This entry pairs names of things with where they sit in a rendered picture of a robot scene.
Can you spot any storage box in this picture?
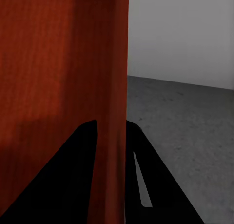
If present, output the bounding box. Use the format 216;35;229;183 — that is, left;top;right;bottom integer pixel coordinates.
0;0;129;224

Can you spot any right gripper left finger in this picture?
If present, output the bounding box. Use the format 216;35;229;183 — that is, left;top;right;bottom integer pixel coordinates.
0;120;98;224

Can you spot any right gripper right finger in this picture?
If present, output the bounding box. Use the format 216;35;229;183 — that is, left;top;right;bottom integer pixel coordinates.
125;121;205;224

